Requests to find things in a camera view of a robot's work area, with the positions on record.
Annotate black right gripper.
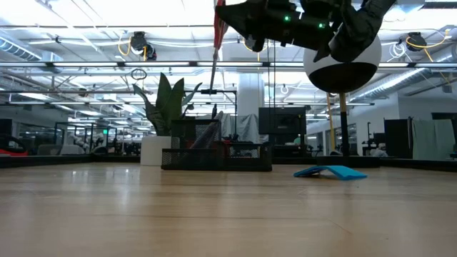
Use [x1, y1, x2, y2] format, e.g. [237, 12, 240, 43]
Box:
[215, 0, 343, 51]

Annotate red-handled scissors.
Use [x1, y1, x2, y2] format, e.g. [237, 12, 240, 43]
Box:
[209, 0, 229, 93]

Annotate blue sticky note pad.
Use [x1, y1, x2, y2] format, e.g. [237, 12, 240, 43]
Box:
[293, 165, 368, 181]

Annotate black mesh desk organizer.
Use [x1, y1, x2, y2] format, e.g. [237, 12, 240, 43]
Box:
[161, 119, 273, 172]

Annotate black monitor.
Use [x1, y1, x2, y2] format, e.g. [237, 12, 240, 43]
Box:
[258, 106, 307, 136]

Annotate grey cover sheet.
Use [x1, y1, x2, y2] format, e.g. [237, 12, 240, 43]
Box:
[220, 114, 260, 144]

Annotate white globe lamp black stand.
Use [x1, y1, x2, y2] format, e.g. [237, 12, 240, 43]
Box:
[303, 35, 382, 168]

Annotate green striped snake plant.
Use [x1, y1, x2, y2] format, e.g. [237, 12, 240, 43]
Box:
[132, 73, 203, 137]

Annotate white plant pot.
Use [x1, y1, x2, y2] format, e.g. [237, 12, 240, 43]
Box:
[139, 136, 172, 167]

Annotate black cabinet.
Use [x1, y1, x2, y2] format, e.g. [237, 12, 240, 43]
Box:
[384, 119, 414, 160]

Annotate pale curtain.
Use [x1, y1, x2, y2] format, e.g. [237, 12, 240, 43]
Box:
[412, 119, 456, 161]

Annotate red and black cart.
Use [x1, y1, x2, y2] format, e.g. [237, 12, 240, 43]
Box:
[0, 133, 29, 157]

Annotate black background frame stand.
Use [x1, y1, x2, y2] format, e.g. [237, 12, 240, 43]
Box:
[185, 89, 238, 136]

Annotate yellow hanging cable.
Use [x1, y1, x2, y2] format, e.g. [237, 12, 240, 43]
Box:
[326, 91, 337, 153]

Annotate black metal table frame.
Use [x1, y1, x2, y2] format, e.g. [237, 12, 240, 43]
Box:
[0, 154, 457, 173]

